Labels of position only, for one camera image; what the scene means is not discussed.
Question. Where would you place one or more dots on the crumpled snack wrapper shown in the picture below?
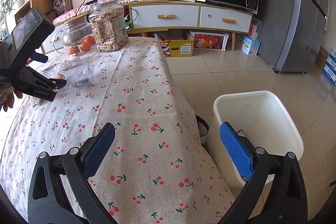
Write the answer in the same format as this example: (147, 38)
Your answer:
(69, 62)

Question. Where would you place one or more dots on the mandarin orange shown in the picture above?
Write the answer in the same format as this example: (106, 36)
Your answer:
(90, 39)
(85, 46)
(73, 50)

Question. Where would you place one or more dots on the grey refrigerator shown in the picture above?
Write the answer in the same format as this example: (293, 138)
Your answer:
(292, 33)

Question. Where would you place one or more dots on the wooden shelf cabinet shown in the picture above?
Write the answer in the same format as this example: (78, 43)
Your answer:
(41, 5)

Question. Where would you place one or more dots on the person's left hand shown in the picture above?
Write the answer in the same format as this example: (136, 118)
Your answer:
(7, 97)

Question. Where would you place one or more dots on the cherry print tablecloth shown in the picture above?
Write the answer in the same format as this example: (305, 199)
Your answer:
(156, 170)

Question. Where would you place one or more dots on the plastic jar of seeds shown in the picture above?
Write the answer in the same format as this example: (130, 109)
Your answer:
(108, 26)

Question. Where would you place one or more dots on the stacked blue water cartons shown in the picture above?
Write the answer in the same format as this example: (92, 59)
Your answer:
(329, 70)

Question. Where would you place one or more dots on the brown cardboard box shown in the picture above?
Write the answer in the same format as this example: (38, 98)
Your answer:
(321, 57)

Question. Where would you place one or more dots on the white trash bin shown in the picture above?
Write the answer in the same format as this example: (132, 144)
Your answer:
(263, 119)

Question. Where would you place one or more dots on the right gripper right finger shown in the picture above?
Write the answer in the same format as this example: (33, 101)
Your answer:
(286, 201)

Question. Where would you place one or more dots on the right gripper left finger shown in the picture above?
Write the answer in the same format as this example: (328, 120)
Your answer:
(48, 202)

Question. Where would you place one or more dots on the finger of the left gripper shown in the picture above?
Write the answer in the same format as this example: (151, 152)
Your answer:
(39, 57)
(57, 83)

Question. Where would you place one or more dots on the wooden tv cabinet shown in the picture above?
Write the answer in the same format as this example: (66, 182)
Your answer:
(148, 16)

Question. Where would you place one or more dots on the glass jar with cork lid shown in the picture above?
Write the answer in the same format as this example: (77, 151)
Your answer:
(73, 33)

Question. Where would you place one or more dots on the clear plastic bottle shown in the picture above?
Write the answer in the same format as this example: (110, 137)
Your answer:
(80, 75)

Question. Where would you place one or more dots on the red gift box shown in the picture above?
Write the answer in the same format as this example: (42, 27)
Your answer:
(209, 41)

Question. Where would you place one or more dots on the yellow cardboard box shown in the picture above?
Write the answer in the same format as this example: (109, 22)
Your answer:
(175, 47)

